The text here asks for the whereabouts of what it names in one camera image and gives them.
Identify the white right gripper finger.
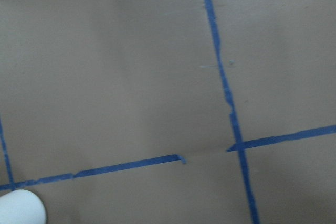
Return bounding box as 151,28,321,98
1,189,47,224

